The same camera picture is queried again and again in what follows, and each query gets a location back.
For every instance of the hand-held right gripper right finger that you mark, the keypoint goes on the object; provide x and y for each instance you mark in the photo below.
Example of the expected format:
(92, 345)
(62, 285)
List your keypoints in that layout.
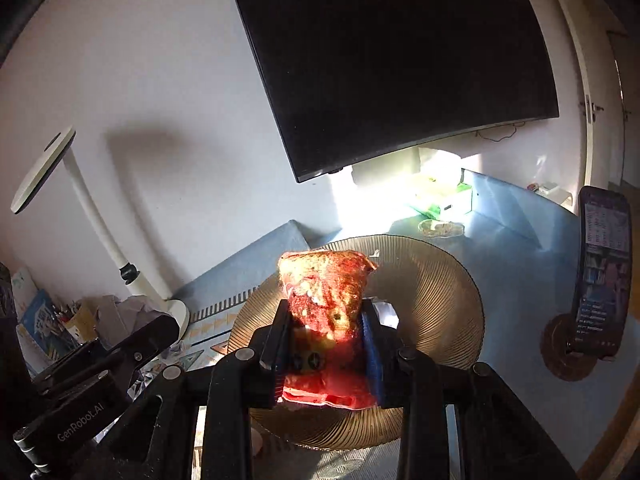
(374, 355)

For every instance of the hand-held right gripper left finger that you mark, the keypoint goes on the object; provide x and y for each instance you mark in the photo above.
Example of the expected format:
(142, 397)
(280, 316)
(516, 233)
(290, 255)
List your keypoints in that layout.
(279, 345)

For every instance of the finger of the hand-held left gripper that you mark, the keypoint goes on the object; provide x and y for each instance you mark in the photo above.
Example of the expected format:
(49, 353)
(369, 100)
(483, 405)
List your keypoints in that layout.
(150, 337)
(70, 367)

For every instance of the red snack packet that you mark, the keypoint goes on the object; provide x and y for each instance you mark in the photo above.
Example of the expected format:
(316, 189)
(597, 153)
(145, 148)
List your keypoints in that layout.
(325, 285)

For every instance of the amber ribbed glass bowl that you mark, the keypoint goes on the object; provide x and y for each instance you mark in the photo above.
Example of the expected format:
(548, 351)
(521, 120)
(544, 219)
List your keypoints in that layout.
(430, 300)

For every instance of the brown paper pen holder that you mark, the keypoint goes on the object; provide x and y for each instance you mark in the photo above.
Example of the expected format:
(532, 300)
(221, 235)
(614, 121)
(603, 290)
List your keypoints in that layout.
(80, 322)

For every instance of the blue book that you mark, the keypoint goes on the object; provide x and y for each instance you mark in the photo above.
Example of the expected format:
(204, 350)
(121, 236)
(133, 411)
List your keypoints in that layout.
(40, 315)

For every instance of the white desk lamp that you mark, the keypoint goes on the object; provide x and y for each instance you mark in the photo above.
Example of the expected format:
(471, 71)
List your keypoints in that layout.
(95, 205)

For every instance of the small clear glass dish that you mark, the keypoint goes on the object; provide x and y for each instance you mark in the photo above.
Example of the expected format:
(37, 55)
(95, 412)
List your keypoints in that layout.
(440, 227)

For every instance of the blue table cover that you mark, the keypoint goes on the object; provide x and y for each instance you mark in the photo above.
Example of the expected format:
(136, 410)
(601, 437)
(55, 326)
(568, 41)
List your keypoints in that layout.
(510, 280)

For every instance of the green and white tissue box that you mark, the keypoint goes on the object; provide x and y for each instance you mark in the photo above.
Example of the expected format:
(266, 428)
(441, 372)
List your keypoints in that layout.
(442, 197)

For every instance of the round wooden phone stand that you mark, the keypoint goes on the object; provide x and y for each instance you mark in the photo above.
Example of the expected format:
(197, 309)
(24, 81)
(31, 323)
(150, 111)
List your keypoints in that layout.
(555, 345)

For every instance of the black smartphone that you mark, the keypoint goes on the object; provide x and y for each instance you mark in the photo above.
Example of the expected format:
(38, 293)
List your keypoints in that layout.
(602, 270)

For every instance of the black monitor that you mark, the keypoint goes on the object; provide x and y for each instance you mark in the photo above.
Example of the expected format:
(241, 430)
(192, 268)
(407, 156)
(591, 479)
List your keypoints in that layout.
(390, 60)

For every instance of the wooden door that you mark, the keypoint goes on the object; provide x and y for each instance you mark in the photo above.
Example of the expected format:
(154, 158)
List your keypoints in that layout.
(612, 110)

